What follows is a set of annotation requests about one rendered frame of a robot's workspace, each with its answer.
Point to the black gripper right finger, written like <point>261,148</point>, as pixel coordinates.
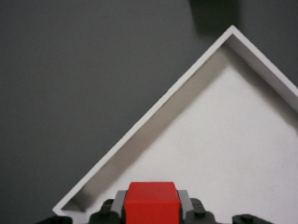
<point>197,214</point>

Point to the red block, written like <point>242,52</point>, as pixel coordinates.
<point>152,203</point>

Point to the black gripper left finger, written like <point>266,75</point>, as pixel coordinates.
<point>111,212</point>

